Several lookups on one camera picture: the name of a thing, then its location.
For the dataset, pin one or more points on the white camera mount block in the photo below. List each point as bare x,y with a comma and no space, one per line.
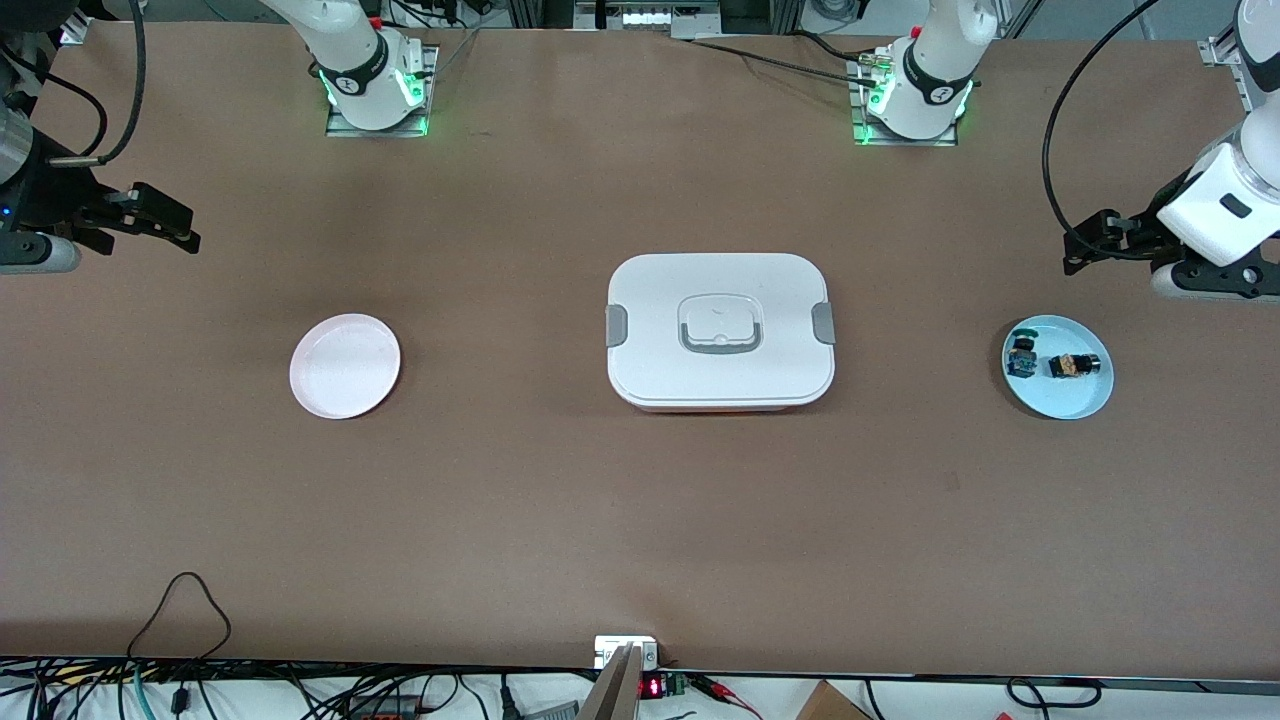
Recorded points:
625,644

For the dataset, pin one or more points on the pale pink round plate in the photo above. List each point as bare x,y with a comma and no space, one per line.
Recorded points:
345,365

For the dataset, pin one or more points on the white lunch box grey latches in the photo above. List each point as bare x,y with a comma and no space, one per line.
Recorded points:
720,380

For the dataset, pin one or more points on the red digit display module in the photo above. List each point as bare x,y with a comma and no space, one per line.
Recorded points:
651,688

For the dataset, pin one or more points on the orange push button switch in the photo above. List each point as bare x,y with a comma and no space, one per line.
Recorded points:
1075,366

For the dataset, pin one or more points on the aluminium camera mount bar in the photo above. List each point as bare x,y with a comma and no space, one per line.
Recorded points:
612,695

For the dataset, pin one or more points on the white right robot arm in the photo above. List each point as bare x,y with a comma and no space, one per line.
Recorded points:
350,55

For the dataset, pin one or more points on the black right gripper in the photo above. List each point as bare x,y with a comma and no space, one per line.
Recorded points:
48,203

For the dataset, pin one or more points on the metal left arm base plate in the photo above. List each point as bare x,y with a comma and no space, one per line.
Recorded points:
905,143

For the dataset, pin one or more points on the short aluminium profile corner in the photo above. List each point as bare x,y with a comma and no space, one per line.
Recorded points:
75,32

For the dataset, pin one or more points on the brown cardboard box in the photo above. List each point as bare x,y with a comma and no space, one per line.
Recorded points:
830,705

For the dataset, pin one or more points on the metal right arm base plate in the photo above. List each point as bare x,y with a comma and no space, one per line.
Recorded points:
370,132

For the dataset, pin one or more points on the aluminium slotted profile rail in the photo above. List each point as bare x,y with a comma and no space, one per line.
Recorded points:
1225,55

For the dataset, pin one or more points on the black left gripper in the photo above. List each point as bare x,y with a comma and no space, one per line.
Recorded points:
1137,237

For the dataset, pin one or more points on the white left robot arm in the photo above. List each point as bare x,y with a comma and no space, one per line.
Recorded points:
940,60

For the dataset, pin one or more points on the aluminium frame with white label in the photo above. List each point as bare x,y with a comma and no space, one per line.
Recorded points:
650,17

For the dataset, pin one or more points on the green circuit board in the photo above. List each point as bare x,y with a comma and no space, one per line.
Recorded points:
676,685

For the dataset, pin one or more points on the red clip test leads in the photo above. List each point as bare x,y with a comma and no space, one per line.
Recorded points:
725,692

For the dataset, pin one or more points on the light blue round plate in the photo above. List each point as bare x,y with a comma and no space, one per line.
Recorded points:
1070,400

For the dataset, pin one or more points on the blue push button switch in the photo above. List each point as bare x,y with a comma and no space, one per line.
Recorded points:
1022,360

